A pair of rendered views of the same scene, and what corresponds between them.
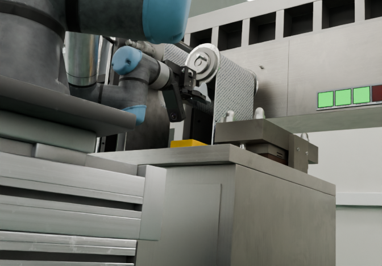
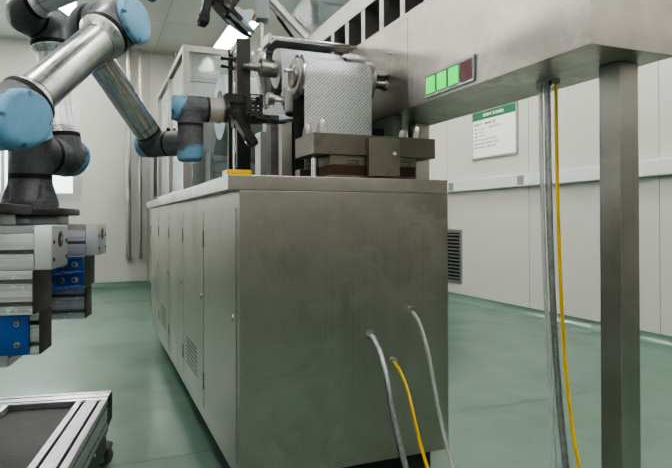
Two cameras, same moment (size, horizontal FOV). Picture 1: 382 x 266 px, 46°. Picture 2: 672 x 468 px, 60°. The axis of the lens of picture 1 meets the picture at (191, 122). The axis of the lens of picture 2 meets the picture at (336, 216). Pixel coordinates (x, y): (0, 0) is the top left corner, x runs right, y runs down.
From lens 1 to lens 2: 1.07 m
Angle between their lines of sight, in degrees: 32
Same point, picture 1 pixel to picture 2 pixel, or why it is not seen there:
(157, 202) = (45, 247)
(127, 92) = (179, 137)
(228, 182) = (238, 206)
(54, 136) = not seen: outside the picture
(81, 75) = (137, 132)
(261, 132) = (313, 146)
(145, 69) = (191, 112)
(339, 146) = not seen: outside the picture
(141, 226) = (34, 262)
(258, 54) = (388, 38)
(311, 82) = (422, 65)
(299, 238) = (363, 244)
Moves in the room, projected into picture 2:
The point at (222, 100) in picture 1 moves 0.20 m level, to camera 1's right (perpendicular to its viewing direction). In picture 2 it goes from (316, 111) to (372, 105)
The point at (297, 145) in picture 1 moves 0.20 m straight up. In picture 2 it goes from (374, 149) to (373, 80)
